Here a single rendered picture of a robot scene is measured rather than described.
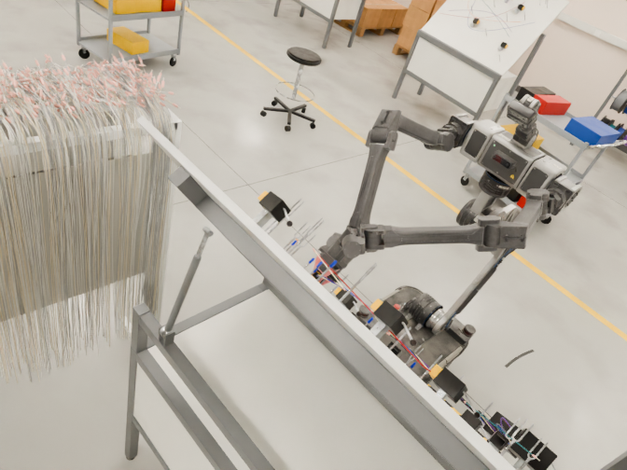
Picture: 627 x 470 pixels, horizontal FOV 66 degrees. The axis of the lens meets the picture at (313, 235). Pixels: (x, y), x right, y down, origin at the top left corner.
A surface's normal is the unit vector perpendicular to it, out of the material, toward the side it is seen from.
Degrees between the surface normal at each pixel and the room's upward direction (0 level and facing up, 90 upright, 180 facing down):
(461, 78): 90
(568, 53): 90
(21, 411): 0
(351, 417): 0
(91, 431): 0
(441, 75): 90
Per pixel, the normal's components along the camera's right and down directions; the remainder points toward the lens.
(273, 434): 0.26, -0.74
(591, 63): -0.71, 0.28
